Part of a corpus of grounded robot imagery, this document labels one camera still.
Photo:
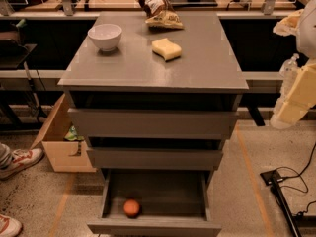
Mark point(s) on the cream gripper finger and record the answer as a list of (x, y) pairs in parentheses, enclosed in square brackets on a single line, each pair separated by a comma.
[(288, 25), (300, 99)]

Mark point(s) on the orange fruit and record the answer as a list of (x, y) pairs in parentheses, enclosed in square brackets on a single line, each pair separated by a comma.
[(131, 208)]

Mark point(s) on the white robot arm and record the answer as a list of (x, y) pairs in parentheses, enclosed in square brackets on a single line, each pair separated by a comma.
[(306, 35)]

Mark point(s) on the grey drawer cabinet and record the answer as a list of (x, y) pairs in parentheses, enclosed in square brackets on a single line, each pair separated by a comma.
[(205, 78)]

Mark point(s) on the grey open bottom drawer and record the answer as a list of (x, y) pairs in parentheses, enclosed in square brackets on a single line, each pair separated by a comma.
[(173, 203)]

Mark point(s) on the grey middle drawer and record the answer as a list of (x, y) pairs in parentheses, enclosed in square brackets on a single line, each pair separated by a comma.
[(152, 159)]

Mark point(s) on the grey top drawer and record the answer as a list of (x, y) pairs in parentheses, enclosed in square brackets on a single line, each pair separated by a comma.
[(153, 124)]

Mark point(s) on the clear sanitizer bottle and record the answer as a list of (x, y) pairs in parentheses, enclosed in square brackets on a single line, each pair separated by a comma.
[(288, 73)]

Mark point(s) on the black floor stand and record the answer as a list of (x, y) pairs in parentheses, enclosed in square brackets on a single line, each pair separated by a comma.
[(295, 221)]

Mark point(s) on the yellow sponge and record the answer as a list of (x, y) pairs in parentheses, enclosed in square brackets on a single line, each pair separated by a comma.
[(167, 49)]

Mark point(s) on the crumpled chip bag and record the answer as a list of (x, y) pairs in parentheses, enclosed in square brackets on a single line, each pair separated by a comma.
[(160, 14)]

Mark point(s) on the white ceramic bowl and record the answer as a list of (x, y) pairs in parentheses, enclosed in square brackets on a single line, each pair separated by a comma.
[(105, 37)]

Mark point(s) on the green packet in box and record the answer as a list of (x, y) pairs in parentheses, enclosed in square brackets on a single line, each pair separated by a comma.
[(72, 135)]

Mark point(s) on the cardboard box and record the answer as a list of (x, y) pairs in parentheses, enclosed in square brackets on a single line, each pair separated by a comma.
[(64, 155)]

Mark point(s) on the white red sneaker upper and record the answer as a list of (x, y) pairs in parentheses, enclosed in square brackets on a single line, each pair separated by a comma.
[(19, 160)]

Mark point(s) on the white red sneaker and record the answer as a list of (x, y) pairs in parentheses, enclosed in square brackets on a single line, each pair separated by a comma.
[(9, 227), (19, 160)]

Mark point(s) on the white red sneaker lower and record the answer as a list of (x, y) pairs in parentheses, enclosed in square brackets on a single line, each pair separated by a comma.
[(9, 227)]

